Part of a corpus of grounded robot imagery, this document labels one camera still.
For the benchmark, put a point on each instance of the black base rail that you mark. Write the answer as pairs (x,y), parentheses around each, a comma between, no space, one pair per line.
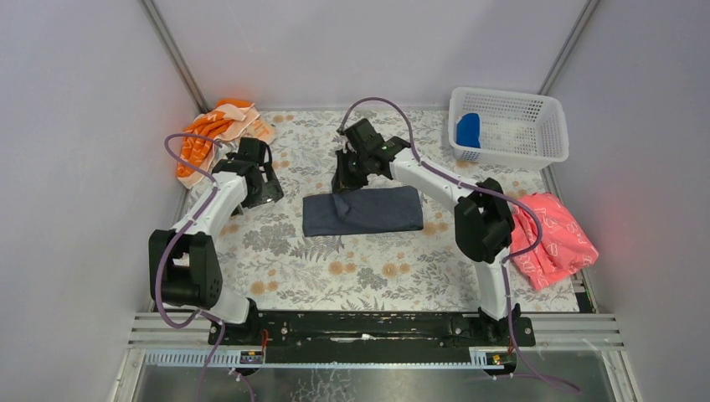
(313,337)

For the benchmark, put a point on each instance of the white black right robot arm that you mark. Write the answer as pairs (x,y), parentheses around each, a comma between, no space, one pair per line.
(483,221)

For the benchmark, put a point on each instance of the floral tablecloth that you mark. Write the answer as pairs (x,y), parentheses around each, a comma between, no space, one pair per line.
(265,256)

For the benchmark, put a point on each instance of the orange white towel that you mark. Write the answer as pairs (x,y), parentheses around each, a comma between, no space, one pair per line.
(230,120)

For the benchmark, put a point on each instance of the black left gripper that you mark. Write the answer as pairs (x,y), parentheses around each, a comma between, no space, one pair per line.
(265,185)

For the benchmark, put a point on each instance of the white plastic basket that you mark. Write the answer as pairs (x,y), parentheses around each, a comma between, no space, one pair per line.
(518,130)

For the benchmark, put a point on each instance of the blue towel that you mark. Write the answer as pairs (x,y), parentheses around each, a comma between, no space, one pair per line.
(468,131)

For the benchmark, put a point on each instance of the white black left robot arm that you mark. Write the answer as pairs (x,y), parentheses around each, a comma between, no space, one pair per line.
(183,262)

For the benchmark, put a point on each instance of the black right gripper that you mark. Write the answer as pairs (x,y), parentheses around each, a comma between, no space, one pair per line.
(346,172)

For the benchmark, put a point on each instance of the dark grey towel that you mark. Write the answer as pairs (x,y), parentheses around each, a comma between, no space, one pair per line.
(363,212)

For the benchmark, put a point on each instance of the pink patterned towel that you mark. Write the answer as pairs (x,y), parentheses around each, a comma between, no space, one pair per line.
(564,248)

